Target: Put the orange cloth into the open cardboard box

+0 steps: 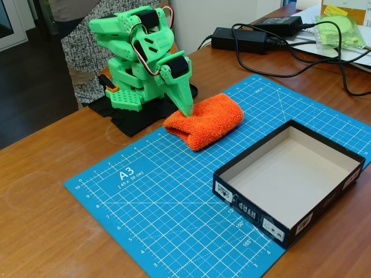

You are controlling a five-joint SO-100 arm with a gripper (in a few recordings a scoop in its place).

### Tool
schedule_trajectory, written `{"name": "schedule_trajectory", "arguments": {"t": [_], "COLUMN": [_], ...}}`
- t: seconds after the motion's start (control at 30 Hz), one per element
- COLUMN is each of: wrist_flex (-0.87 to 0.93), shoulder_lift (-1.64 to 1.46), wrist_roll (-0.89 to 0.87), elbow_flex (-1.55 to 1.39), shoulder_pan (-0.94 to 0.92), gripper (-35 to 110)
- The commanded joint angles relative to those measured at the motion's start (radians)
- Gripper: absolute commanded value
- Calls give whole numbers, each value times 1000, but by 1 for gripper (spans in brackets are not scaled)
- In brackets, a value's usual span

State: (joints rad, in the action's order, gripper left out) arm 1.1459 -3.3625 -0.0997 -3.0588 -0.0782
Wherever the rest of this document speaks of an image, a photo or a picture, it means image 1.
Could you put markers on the orange terry cloth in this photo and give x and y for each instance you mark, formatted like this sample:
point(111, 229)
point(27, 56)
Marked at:
point(205, 124)

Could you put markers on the green 3D-printed robot arm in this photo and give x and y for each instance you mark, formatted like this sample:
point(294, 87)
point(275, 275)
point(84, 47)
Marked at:
point(124, 55)

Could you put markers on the large black power adapter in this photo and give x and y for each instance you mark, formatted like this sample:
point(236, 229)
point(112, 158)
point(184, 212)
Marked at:
point(226, 39)

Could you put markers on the orange and black table clamp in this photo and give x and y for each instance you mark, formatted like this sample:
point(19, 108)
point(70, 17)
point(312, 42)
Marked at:
point(109, 84)

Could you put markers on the person in speckled clothing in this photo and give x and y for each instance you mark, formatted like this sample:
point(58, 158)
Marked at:
point(81, 55)

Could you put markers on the blue A3 cutting mat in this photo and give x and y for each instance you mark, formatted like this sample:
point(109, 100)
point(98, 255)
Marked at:
point(162, 202)

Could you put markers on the flat black power adapter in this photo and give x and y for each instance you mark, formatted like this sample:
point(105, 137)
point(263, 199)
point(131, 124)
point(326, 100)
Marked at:
point(278, 22)

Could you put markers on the black cardboard box, white inside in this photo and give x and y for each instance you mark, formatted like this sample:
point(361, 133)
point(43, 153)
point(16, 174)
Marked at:
point(281, 179)

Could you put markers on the white paper sheets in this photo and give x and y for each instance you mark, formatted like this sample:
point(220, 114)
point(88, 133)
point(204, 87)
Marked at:
point(313, 43)

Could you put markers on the white framed glass door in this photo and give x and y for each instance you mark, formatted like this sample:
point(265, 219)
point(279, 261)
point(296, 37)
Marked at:
point(17, 34)

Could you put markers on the clear bag with green parts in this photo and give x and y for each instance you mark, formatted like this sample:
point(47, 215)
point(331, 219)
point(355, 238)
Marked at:
point(345, 34)

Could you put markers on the yellow sticky note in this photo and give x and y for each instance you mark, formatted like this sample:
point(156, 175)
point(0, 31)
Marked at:
point(334, 10)

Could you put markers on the brown cardboard envelope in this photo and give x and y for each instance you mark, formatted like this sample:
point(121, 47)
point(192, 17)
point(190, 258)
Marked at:
point(356, 11)

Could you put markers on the black plastic base plate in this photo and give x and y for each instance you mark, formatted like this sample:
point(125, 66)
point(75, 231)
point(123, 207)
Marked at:
point(136, 121)

